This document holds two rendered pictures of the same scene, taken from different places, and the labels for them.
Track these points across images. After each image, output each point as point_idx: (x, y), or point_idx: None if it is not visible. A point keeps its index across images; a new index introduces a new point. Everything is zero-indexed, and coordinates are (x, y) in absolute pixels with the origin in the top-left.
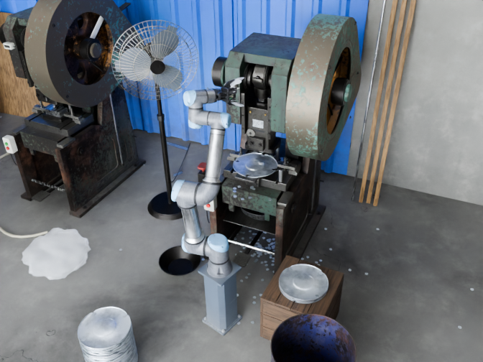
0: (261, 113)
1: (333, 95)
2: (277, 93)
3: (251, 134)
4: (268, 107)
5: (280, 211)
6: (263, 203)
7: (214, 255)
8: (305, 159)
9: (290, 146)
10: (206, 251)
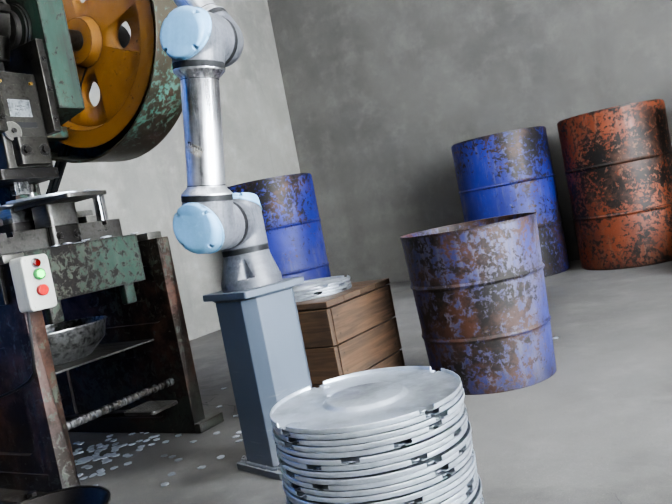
0: (21, 83)
1: (120, 37)
2: (51, 24)
3: (16, 134)
4: (43, 56)
5: (164, 242)
6: (117, 259)
7: (259, 219)
8: None
9: (157, 75)
10: (247, 213)
